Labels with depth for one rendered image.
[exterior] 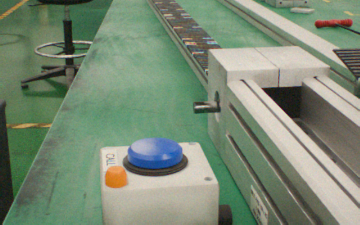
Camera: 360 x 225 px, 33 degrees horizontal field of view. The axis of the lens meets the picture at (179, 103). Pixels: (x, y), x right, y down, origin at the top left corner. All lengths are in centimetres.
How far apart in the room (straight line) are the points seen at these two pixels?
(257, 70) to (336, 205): 25
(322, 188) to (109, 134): 36
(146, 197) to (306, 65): 24
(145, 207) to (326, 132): 19
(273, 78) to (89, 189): 20
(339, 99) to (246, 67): 10
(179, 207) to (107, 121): 31
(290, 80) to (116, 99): 29
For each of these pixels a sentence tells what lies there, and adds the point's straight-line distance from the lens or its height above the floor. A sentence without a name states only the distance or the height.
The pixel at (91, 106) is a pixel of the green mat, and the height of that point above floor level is 78.
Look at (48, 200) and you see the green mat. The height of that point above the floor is 78.
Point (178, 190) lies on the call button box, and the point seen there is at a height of 84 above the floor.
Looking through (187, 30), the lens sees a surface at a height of 81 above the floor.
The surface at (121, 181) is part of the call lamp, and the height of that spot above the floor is 84.
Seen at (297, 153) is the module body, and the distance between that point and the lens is 40.
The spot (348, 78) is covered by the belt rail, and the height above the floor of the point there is 79.
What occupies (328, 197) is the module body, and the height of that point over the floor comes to 86.
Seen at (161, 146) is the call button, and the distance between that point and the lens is 44.
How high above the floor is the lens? 102
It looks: 18 degrees down
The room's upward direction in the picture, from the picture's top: straight up
